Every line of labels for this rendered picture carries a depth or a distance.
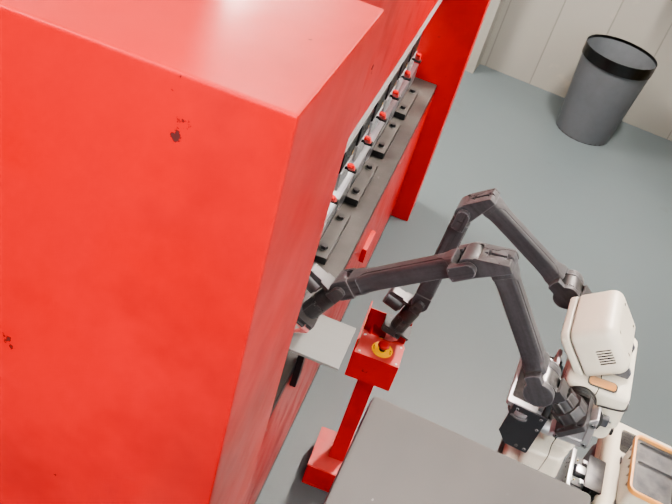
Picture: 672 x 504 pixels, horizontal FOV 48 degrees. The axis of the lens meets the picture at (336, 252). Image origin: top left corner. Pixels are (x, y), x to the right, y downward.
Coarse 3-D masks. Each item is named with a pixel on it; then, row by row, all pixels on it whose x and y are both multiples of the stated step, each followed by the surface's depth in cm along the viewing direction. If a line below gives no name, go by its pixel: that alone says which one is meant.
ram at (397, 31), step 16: (368, 0) 181; (384, 0) 204; (400, 0) 232; (416, 0) 270; (432, 0) 323; (384, 16) 214; (400, 16) 246; (416, 16) 288; (384, 32) 225; (400, 32) 261; (416, 32) 310; (384, 48) 238; (400, 48) 278; (384, 64) 252; (400, 64) 298; (368, 80) 231; (384, 80) 268; (368, 96) 244; (352, 128) 237
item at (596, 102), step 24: (600, 48) 581; (624, 48) 579; (576, 72) 568; (600, 72) 546; (624, 72) 538; (648, 72) 542; (576, 96) 568; (600, 96) 555; (624, 96) 552; (576, 120) 574; (600, 120) 566; (600, 144) 584
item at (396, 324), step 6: (390, 318) 260; (396, 318) 256; (384, 324) 256; (390, 324) 258; (396, 324) 256; (402, 324) 255; (408, 324) 255; (396, 330) 257; (402, 330) 257; (408, 330) 260; (402, 336) 257; (408, 336) 258
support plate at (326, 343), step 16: (320, 320) 226; (336, 320) 228; (304, 336) 220; (320, 336) 221; (336, 336) 223; (352, 336) 224; (304, 352) 215; (320, 352) 216; (336, 352) 218; (336, 368) 213
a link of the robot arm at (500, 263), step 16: (464, 256) 180; (480, 256) 179; (496, 256) 179; (512, 256) 178; (480, 272) 179; (496, 272) 177; (512, 272) 176; (512, 288) 179; (512, 304) 182; (528, 304) 183; (512, 320) 185; (528, 320) 183; (528, 336) 185; (528, 352) 188; (544, 352) 189; (528, 368) 190; (544, 368) 188; (528, 384) 189; (544, 384) 188; (528, 400) 192; (544, 400) 190
